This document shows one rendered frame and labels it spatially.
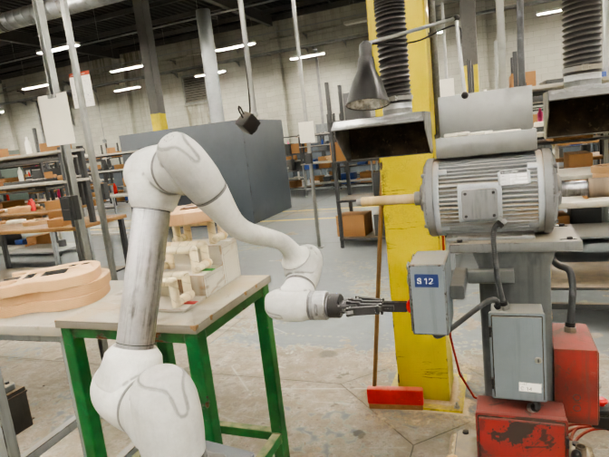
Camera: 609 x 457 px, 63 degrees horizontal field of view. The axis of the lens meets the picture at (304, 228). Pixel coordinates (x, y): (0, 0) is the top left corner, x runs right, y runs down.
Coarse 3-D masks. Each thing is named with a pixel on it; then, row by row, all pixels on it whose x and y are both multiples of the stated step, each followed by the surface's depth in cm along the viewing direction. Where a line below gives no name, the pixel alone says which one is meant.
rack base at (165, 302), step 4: (196, 296) 189; (200, 296) 188; (204, 296) 188; (160, 300) 188; (164, 300) 188; (168, 300) 187; (188, 300) 184; (192, 300) 184; (196, 300) 183; (200, 300) 184; (160, 304) 184; (164, 304) 183; (168, 304) 183; (184, 304) 180; (188, 304) 180; (196, 304) 181; (160, 308) 178; (164, 308) 178; (168, 308) 177; (172, 308) 176; (176, 308) 176; (180, 308) 175; (184, 308) 175; (188, 308) 176
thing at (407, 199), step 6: (366, 198) 168; (372, 198) 167; (378, 198) 166; (384, 198) 165; (390, 198) 165; (396, 198) 164; (402, 198) 163; (408, 198) 162; (366, 204) 168; (372, 204) 167; (378, 204) 167; (384, 204) 166; (390, 204) 165; (396, 204) 165
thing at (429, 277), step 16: (416, 256) 141; (432, 256) 139; (448, 256) 138; (416, 272) 132; (432, 272) 130; (448, 272) 136; (416, 288) 133; (432, 288) 131; (448, 288) 134; (416, 304) 134; (432, 304) 132; (448, 304) 133; (480, 304) 144; (496, 304) 145; (416, 320) 135; (432, 320) 133; (448, 320) 132; (464, 320) 144
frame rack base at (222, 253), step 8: (192, 240) 218; (208, 240) 213; (232, 240) 210; (208, 248) 202; (216, 248) 201; (224, 248) 203; (232, 248) 210; (176, 256) 208; (184, 256) 206; (200, 256) 204; (216, 256) 202; (224, 256) 203; (232, 256) 210; (176, 264) 208; (184, 264) 207; (216, 264) 202; (224, 264) 203; (232, 264) 209; (224, 272) 202; (232, 272) 209; (232, 280) 209
